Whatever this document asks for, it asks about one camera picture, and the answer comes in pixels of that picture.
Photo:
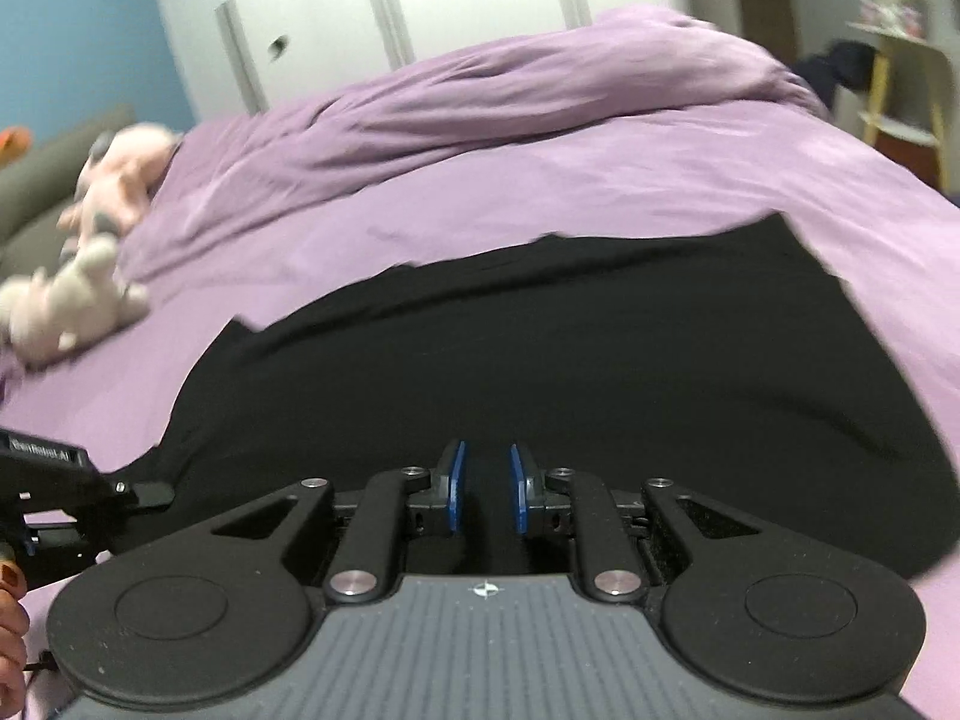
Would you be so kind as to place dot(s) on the dark clothes pile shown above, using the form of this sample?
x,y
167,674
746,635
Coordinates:
x,y
844,71

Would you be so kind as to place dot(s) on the orange object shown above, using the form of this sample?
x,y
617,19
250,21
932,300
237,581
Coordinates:
x,y
13,144

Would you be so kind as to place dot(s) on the pale white plush toy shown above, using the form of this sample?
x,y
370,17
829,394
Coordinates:
x,y
67,300

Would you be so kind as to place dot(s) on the yellow-legged side table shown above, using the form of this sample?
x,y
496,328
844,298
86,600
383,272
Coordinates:
x,y
900,31

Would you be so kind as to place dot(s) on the black long-sleeve shirt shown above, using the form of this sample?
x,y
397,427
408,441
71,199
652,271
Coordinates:
x,y
525,330

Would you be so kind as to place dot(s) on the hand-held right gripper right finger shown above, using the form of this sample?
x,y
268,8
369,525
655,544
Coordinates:
x,y
519,491

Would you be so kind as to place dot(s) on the person's left hand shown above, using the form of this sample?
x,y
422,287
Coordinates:
x,y
11,615

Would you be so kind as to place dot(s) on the lilac duvet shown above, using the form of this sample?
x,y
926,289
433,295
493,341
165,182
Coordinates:
x,y
525,82

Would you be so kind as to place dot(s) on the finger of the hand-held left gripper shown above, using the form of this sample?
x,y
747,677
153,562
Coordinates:
x,y
150,495

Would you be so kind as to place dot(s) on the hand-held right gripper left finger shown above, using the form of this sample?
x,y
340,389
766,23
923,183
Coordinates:
x,y
456,487

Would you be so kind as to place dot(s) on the pink grey-spotted plush toy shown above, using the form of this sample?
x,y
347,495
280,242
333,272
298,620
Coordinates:
x,y
124,165

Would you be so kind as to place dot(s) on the grey cushion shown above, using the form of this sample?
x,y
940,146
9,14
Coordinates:
x,y
37,195

